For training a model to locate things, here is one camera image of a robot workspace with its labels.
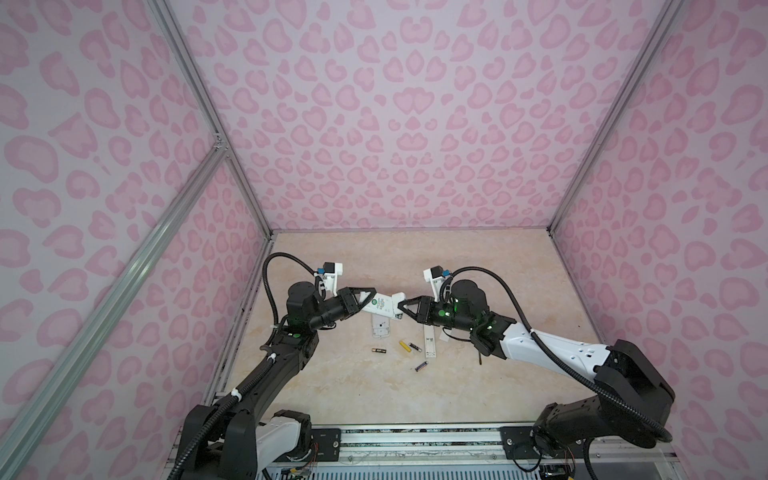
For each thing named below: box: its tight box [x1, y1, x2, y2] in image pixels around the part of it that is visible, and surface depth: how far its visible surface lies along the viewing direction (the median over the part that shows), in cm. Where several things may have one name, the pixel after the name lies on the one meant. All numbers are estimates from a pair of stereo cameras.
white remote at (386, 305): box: [362, 292, 406, 319], surface depth 78 cm
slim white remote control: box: [424, 324, 436, 358], surface depth 90 cm
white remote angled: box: [371, 314, 390, 339], surface depth 95 cm
